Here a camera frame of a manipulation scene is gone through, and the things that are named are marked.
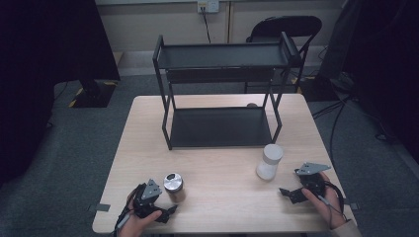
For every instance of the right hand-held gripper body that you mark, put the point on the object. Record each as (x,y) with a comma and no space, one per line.
(311,179)

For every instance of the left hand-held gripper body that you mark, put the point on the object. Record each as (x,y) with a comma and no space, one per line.
(150,194)

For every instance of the glass jar with silver lid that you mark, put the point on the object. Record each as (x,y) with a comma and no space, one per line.
(174,187)

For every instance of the white jar with grey lid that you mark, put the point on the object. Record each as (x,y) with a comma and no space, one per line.
(269,162)

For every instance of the black metal two-tier rack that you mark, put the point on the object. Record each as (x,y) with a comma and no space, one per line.
(219,126)

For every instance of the person's left hand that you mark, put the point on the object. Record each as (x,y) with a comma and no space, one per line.
(138,223)

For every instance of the person's right hand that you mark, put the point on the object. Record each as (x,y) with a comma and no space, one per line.
(326,207)

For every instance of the grey tape strip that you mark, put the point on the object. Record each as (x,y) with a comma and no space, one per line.
(99,207)
(351,205)

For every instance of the small brown round object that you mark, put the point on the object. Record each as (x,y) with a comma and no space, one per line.
(252,105)

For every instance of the black stand base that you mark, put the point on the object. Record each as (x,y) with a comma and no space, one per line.
(94,94)

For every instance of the dark curtain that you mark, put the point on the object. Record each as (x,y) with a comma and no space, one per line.
(378,49)

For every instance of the black folding chair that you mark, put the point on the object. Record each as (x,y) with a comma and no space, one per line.
(286,28)

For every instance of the black curtain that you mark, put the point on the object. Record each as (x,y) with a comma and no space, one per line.
(39,65)

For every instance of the white wall socket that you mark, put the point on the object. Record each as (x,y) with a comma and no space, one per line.
(208,6)

